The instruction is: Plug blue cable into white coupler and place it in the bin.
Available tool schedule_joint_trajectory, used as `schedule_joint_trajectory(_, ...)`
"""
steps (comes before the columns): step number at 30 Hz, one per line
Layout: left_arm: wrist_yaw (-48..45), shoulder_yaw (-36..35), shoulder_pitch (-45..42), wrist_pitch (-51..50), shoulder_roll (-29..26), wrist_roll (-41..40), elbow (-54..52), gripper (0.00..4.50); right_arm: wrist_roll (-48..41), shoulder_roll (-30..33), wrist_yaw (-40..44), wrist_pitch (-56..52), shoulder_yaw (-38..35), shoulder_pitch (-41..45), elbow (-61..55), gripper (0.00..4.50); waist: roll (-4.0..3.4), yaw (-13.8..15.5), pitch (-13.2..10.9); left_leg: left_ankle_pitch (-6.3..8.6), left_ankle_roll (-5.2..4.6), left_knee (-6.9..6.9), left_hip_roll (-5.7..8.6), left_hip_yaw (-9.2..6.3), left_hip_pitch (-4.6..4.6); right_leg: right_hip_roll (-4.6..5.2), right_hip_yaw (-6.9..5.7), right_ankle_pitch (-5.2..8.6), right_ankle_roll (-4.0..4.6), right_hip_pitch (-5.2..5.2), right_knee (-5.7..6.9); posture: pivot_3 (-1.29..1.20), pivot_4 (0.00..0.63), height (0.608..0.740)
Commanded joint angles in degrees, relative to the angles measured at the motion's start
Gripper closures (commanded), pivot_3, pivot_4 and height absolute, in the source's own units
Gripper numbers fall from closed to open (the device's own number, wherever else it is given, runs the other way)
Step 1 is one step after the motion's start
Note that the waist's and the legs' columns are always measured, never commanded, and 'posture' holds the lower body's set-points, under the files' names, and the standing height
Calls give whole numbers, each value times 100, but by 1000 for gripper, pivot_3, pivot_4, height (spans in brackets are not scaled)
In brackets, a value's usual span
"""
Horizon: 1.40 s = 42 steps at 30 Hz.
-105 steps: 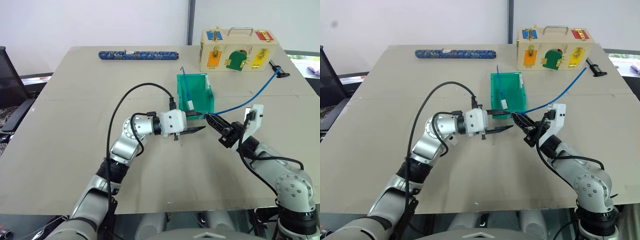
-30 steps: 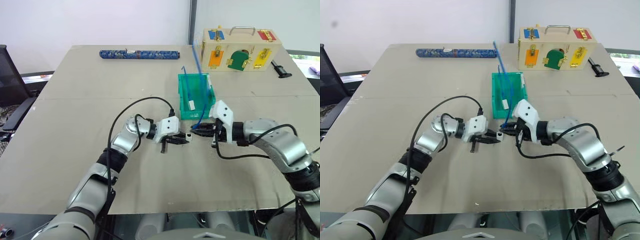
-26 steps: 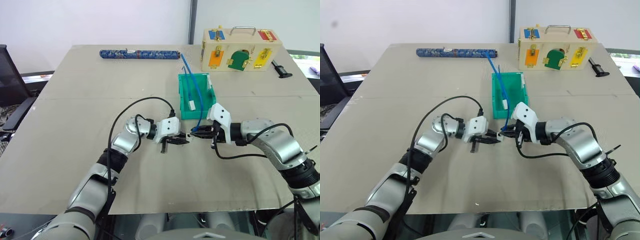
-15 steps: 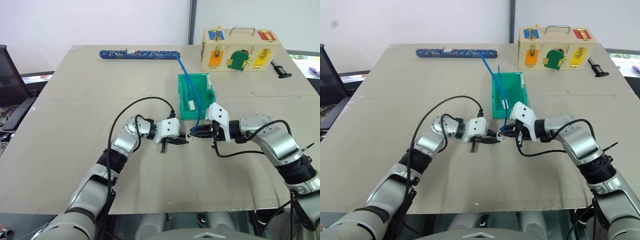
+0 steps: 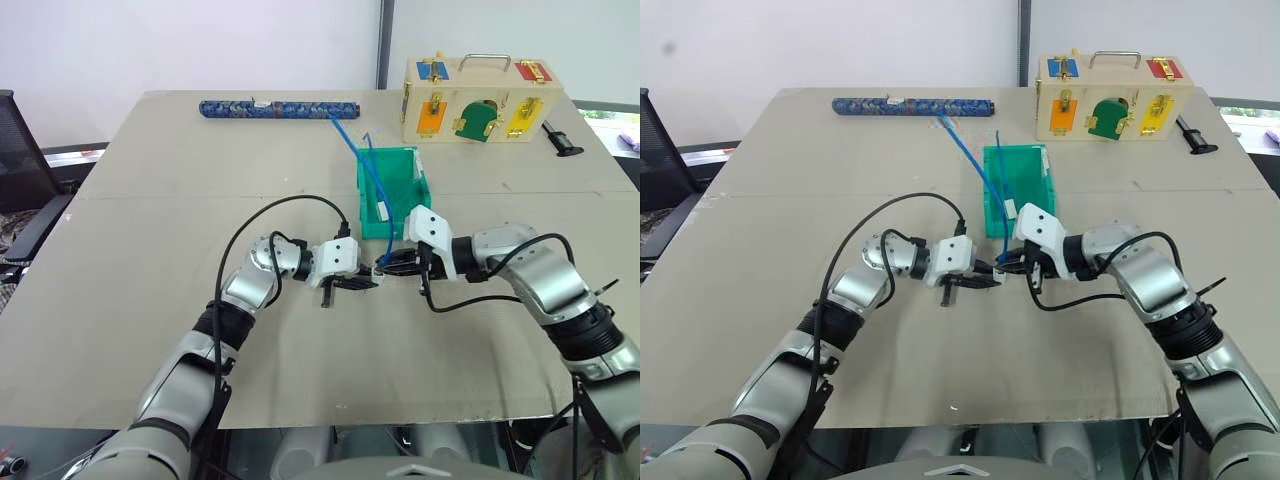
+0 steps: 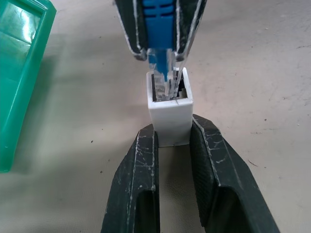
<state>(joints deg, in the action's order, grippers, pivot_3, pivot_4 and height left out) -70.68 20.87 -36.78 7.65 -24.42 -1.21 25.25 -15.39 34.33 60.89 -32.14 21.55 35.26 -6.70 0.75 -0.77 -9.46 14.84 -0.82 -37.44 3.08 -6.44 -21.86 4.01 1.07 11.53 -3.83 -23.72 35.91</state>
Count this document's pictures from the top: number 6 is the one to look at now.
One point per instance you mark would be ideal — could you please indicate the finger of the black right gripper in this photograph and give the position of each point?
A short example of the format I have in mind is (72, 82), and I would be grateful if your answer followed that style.
(188, 26)
(132, 29)

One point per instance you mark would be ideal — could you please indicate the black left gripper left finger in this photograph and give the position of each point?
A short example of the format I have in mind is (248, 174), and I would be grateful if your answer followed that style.
(126, 184)

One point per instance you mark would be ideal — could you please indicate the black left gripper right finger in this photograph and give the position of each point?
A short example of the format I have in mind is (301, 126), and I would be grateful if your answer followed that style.
(226, 179)

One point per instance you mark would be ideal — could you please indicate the white network coupler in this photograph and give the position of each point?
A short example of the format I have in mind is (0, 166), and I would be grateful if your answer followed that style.
(170, 119)

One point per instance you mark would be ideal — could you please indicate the green plastic bin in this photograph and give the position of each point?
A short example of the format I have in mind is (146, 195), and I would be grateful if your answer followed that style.
(20, 80)

